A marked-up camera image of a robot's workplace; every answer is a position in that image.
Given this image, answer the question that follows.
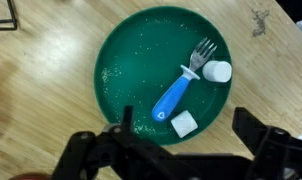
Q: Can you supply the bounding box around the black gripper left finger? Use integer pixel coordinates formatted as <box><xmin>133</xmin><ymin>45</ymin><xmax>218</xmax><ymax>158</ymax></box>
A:
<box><xmin>107</xmin><ymin>106</ymin><xmax>148</xmax><ymax>157</ymax></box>

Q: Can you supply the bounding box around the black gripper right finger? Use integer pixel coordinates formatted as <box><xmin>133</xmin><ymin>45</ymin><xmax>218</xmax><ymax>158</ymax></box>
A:
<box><xmin>232</xmin><ymin>107</ymin><xmax>290</xmax><ymax>160</ymax></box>

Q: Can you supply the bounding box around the blue handled fork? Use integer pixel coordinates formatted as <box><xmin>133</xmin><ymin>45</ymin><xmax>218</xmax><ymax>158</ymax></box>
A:
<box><xmin>151</xmin><ymin>37</ymin><xmax>217</xmax><ymax>122</ymax></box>

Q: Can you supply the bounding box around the green plate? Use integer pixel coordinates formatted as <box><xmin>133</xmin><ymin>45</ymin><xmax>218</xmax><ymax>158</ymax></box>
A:
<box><xmin>94</xmin><ymin>6</ymin><xmax>231</xmax><ymax>145</ymax></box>

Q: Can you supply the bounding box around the white marshmallow near fork tines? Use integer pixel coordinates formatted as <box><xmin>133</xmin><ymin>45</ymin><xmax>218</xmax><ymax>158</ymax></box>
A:
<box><xmin>202</xmin><ymin>60</ymin><xmax>232</xmax><ymax>83</ymax></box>

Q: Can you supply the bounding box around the white marshmallow near fork handle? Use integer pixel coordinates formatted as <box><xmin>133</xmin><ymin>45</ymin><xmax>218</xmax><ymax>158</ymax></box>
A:
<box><xmin>171</xmin><ymin>110</ymin><xmax>198</xmax><ymax>138</ymax></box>

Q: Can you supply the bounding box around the black wire rack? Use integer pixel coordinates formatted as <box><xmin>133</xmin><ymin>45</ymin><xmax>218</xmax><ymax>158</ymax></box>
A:
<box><xmin>0</xmin><ymin>0</ymin><xmax>18</xmax><ymax>31</ymax></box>

